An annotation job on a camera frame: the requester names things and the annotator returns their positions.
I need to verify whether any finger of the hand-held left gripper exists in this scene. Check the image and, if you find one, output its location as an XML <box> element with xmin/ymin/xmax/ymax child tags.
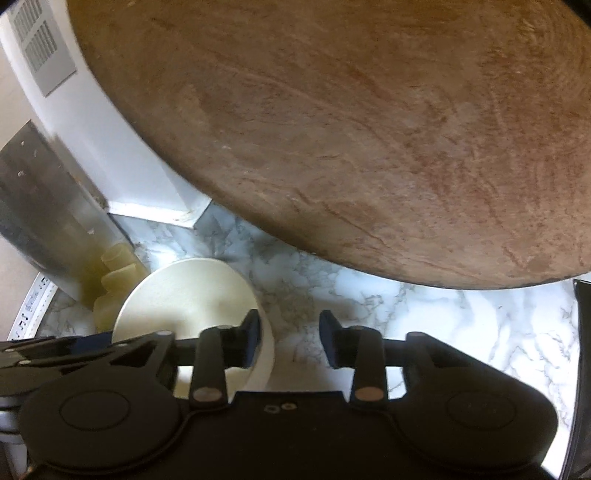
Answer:
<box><xmin>0</xmin><ymin>336</ymin><xmax>117</xmax><ymax>373</ymax></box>

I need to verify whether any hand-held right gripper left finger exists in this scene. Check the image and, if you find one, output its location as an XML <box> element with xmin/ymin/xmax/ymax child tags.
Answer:
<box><xmin>111</xmin><ymin>309</ymin><xmax>262</xmax><ymax>409</ymax></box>

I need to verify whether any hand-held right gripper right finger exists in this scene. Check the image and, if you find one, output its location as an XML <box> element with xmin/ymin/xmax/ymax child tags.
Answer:
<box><xmin>319</xmin><ymin>310</ymin><xmax>467</xmax><ymax>409</ymax></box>

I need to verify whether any cream bowl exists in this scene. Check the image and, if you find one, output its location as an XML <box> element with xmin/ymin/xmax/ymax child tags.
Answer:
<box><xmin>112</xmin><ymin>257</ymin><xmax>277</xmax><ymax>402</ymax></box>

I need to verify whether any white music note border strip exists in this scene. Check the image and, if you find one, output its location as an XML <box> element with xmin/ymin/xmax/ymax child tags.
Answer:
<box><xmin>8</xmin><ymin>272</ymin><xmax>59</xmax><ymax>343</ymax></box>

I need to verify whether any yellow plastic object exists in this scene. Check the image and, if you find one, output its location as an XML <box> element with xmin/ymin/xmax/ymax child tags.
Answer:
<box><xmin>93</xmin><ymin>244</ymin><xmax>145</xmax><ymax>332</ymax></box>

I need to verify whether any metal corner panel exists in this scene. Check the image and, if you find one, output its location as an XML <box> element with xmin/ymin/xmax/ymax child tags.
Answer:
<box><xmin>0</xmin><ymin>119</ymin><xmax>137</xmax><ymax>308</ymax></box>

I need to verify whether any round wooden cutting board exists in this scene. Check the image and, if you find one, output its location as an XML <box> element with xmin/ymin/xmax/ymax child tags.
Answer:
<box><xmin>67</xmin><ymin>0</ymin><xmax>591</xmax><ymax>291</ymax></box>

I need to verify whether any grey wall vent grille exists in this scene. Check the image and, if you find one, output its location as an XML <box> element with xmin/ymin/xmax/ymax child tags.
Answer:
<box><xmin>9</xmin><ymin>0</ymin><xmax>78</xmax><ymax>97</ymax></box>

